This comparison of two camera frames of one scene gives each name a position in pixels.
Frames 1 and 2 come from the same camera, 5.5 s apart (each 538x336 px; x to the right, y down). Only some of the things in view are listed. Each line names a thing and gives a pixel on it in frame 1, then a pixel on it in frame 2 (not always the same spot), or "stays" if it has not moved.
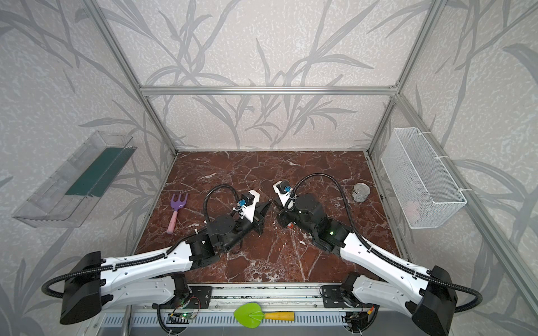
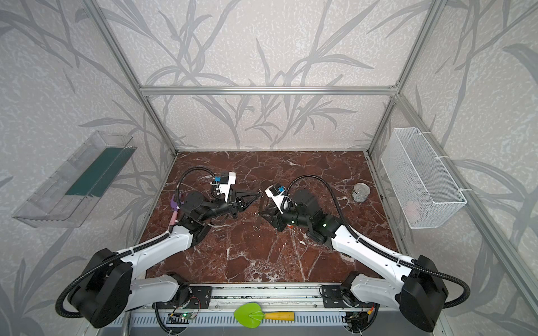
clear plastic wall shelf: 66,199 stays
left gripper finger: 261,208 to 240,194
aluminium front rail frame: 302,298 stays
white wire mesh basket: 426,191 stays
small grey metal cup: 361,190 stays
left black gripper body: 257,222 to 235,201
